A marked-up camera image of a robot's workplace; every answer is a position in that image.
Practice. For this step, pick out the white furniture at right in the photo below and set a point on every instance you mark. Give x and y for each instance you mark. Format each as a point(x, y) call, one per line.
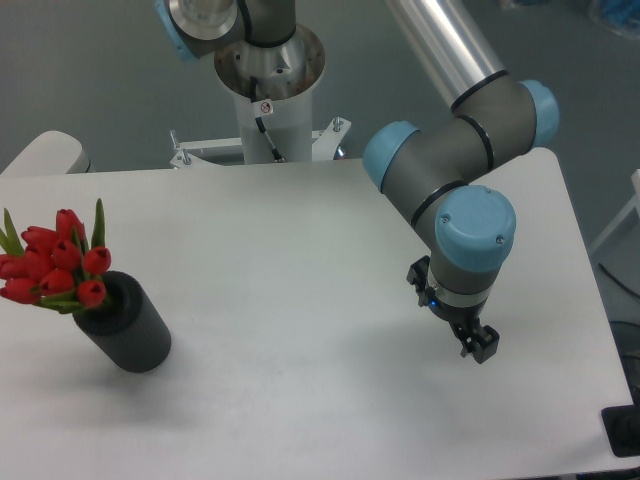
point(621, 224)

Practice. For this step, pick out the black box at table edge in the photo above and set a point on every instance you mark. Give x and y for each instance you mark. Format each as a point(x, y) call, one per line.
point(622, 428)

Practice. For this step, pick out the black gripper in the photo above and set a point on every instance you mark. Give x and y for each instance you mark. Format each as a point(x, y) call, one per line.
point(461, 311)

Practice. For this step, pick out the blue item in clear bag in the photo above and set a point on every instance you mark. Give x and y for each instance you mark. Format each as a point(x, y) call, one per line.
point(619, 16)

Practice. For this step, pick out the dark grey ribbed vase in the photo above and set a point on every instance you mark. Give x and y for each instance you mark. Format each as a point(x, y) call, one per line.
point(131, 332)

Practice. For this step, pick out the red tulip bouquet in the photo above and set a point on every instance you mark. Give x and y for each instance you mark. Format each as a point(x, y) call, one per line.
point(63, 269)

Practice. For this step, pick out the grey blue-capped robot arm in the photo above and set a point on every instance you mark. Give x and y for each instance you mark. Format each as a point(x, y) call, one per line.
point(432, 179)

